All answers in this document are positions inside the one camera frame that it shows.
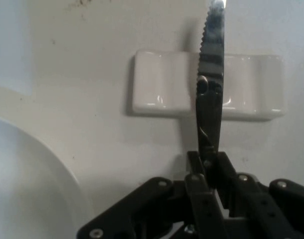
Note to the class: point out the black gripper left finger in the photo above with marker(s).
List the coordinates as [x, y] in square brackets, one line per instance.
[132, 211]

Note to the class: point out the steel serrated table knife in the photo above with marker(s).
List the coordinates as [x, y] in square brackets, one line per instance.
[213, 49]

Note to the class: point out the white ceramic plate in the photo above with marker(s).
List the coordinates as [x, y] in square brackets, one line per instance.
[30, 174]

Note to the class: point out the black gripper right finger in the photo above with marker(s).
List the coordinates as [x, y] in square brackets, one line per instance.
[261, 211]

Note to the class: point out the large white ceramic cutlery rest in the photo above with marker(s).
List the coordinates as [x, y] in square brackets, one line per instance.
[162, 84]

